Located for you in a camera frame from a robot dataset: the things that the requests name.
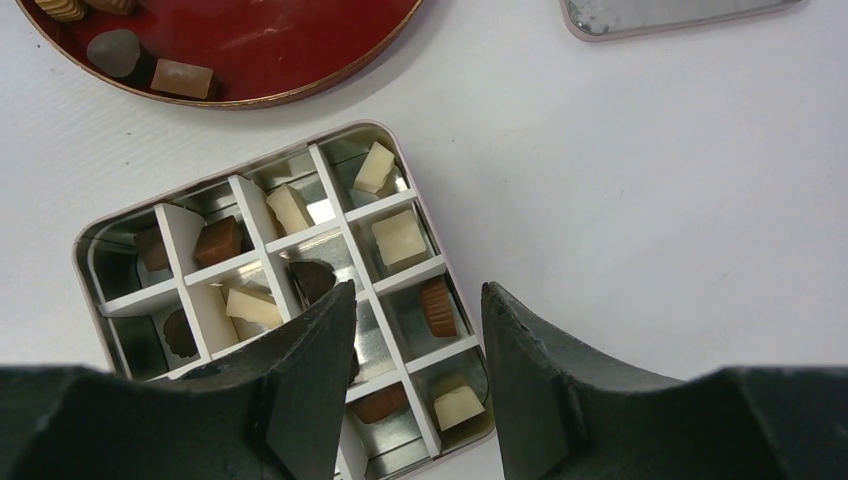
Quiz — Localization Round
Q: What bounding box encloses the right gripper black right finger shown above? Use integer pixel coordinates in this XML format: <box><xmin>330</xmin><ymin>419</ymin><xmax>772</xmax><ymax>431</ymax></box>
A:
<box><xmin>481</xmin><ymin>282</ymin><xmax>847</xmax><ymax>479</ymax></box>

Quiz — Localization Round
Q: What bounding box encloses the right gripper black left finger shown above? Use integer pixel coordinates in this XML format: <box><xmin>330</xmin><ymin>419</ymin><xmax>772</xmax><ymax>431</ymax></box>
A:
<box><xmin>1</xmin><ymin>282</ymin><xmax>356</xmax><ymax>479</ymax></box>

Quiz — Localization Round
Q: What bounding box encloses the white bar chocolate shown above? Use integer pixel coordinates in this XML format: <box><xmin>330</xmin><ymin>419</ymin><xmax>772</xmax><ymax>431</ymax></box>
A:
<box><xmin>226</xmin><ymin>287</ymin><xmax>283</xmax><ymax>329</ymax></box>

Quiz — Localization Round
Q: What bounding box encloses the dark fluted chocolate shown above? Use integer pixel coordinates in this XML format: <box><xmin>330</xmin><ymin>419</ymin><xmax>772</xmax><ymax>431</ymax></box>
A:
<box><xmin>163</xmin><ymin>309</ymin><xmax>198</xmax><ymax>358</ymax></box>

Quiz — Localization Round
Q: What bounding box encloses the dark leaf chocolate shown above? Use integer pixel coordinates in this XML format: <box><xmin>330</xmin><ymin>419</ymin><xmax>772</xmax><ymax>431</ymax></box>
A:
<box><xmin>288</xmin><ymin>260</ymin><xmax>337</xmax><ymax>307</ymax></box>

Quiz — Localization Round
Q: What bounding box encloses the pink tin box with dividers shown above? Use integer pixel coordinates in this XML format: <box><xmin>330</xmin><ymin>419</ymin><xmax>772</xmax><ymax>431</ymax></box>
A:
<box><xmin>72</xmin><ymin>120</ymin><xmax>495</xmax><ymax>479</ymax></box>

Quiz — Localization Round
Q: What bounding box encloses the brown ridged cup chocolate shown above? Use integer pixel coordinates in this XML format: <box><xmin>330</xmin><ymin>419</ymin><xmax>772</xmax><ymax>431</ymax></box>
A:
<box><xmin>419</xmin><ymin>276</ymin><xmax>457</xmax><ymax>338</ymax></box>

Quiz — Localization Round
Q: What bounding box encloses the caramel block chocolate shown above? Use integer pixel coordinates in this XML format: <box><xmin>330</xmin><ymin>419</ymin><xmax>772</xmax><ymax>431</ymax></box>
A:
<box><xmin>193</xmin><ymin>216</ymin><xmax>244</xmax><ymax>268</ymax></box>

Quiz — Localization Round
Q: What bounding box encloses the brown block chocolate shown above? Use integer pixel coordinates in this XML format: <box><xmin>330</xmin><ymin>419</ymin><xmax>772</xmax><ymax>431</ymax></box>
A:
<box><xmin>133</xmin><ymin>227</ymin><xmax>170</xmax><ymax>272</ymax></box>

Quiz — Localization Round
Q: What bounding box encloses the red round plate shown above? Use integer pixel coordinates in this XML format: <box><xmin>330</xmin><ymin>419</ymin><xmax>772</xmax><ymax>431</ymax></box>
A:
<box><xmin>15</xmin><ymin>1</ymin><xmax>422</xmax><ymax>110</ymax></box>

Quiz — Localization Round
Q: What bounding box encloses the silver tin lid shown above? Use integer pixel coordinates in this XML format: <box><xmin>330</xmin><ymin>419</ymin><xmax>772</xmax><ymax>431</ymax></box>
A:
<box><xmin>561</xmin><ymin>0</ymin><xmax>801</xmax><ymax>42</ymax></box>

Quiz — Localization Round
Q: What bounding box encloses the brown chocolate piece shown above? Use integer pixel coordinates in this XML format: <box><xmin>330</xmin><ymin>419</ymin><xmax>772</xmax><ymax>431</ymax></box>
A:
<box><xmin>150</xmin><ymin>59</ymin><xmax>215</xmax><ymax>100</ymax></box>

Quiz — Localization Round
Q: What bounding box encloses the grey teardrop chocolate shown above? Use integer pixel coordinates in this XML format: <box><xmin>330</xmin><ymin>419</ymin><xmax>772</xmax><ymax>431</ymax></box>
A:
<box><xmin>86</xmin><ymin>29</ymin><xmax>144</xmax><ymax>78</ymax></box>

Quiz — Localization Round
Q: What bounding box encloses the yellow ridged chocolate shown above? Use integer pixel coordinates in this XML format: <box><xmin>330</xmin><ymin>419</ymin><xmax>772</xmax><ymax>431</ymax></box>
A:
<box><xmin>34</xmin><ymin>0</ymin><xmax>87</xmax><ymax>23</ymax></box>

